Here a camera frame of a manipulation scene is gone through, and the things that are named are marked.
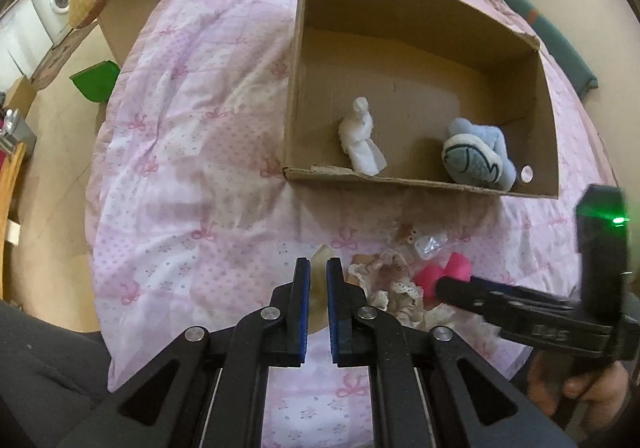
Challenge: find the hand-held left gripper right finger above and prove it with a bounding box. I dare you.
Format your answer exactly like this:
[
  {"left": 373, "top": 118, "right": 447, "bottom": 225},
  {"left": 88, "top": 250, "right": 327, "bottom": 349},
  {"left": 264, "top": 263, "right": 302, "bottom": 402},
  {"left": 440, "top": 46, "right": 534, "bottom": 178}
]
[{"left": 326, "top": 257, "right": 576, "bottom": 448}]

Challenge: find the brown cardboard carton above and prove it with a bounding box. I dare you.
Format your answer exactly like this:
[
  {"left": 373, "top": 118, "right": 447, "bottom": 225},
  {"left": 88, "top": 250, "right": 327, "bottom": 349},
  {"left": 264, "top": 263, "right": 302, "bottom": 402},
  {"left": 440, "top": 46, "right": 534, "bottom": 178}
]
[{"left": 30, "top": 0, "right": 162, "bottom": 88}]

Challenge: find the cream cloth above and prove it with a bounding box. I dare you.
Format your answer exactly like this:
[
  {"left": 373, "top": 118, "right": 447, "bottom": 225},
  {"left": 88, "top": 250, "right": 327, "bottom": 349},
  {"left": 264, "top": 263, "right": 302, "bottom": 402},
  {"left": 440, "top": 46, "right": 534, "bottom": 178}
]
[{"left": 306, "top": 244, "right": 335, "bottom": 335}]

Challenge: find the person's dark grey clothing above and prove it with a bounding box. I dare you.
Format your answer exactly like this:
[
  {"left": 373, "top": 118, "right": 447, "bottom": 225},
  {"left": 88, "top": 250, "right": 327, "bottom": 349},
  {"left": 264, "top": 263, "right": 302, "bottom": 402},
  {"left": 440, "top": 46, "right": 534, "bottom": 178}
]
[{"left": 0, "top": 300, "right": 121, "bottom": 448}]

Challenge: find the cardboard box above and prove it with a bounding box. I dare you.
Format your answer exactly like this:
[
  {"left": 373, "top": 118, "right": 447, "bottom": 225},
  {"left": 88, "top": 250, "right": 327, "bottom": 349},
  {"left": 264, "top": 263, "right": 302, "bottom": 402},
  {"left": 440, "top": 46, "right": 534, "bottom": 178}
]
[{"left": 282, "top": 0, "right": 560, "bottom": 199}]

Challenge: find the white kitchen cabinet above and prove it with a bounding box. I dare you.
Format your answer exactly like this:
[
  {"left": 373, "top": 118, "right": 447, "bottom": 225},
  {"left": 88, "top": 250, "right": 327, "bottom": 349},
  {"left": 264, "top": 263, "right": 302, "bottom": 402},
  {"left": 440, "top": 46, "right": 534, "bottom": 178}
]
[{"left": 0, "top": 0, "right": 56, "bottom": 93}]

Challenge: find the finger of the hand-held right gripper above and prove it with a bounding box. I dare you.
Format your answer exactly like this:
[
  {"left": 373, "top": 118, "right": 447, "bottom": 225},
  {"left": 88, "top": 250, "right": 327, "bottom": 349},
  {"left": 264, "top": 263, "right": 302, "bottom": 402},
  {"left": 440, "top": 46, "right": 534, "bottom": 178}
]
[{"left": 436, "top": 275, "right": 582, "bottom": 323}]

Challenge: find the wooden furniture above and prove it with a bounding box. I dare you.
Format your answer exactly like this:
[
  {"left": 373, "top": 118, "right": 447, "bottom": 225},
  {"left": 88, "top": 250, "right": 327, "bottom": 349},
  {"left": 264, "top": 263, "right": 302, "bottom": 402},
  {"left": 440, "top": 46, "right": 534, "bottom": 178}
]
[{"left": 0, "top": 138, "right": 28, "bottom": 259}]

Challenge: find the person's right hand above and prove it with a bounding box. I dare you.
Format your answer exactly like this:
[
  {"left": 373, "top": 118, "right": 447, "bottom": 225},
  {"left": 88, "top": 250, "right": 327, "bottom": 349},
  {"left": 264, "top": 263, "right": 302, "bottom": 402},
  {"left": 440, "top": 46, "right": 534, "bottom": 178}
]
[{"left": 527, "top": 353, "right": 631, "bottom": 430}]

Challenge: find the white cloth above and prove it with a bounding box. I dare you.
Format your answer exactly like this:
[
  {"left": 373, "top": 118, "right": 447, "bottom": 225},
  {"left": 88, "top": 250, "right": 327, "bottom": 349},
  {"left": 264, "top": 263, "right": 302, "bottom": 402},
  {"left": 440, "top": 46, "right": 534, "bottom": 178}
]
[{"left": 337, "top": 96, "right": 388, "bottom": 176}]

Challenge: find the green plastic stool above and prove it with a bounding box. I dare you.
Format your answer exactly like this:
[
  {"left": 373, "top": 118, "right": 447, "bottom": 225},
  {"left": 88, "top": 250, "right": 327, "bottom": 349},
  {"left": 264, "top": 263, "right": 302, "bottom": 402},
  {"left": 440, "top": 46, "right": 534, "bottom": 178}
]
[{"left": 70, "top": 62, "right": 121, "bottom": 104}]

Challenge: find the light blue plush toy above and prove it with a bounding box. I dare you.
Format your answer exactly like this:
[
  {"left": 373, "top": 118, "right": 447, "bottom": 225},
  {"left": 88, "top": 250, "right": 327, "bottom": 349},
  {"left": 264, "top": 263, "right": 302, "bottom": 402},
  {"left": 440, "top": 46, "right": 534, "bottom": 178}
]
[{"left": 441, "top": 118, "right": 517, "bottom": 191}]

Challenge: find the clear plastic packet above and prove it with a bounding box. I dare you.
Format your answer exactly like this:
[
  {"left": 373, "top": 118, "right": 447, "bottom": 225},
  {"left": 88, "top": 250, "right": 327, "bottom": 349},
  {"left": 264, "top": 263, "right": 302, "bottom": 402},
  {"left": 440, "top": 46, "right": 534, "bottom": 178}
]
[{"left": 412, "top": 232, "right": 448, "bottom": 261}]

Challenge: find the beige lace doll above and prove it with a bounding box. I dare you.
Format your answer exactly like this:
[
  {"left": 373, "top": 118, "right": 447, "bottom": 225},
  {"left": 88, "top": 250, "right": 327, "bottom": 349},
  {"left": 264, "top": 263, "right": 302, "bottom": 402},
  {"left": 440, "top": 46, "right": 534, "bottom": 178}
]
[{"left": 347, "top": 252, "right": 426, "bottom": 323}]

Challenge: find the pink printed blanket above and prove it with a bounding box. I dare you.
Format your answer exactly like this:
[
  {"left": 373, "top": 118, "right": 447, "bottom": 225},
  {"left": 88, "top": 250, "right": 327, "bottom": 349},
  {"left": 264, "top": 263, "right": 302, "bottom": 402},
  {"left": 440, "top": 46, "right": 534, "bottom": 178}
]
[{"left": 85, "top": 0, "right": 621, "bottom": 448}]

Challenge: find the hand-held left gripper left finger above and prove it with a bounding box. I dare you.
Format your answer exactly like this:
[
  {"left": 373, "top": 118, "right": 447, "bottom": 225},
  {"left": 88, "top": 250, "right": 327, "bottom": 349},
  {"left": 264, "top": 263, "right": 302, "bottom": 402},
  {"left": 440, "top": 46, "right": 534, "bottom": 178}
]
[{"left": 90, "top": 257, "right": 313, "bottom": 448}]

